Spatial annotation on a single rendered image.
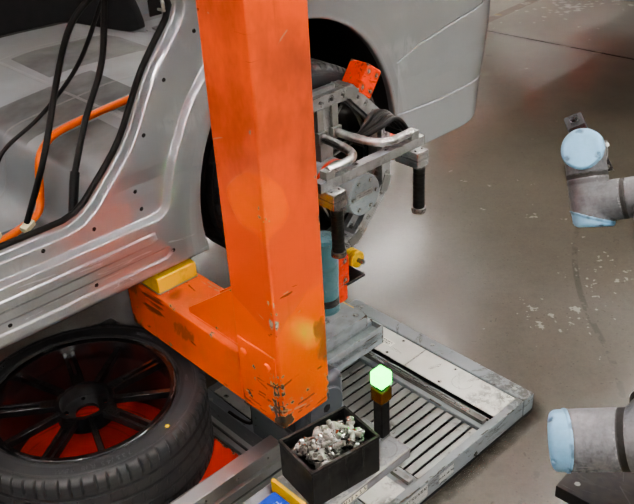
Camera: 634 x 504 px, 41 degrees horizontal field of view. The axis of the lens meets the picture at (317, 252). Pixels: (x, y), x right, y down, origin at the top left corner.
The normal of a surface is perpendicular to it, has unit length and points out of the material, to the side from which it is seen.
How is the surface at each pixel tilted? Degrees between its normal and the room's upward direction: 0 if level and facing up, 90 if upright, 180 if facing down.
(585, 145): 57
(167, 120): 90
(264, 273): 90
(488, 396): 0
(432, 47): 90
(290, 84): 90
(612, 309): 0
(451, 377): 0
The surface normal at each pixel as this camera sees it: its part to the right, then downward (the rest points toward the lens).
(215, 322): -0.73, 0.39
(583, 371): -0.05, -0.85
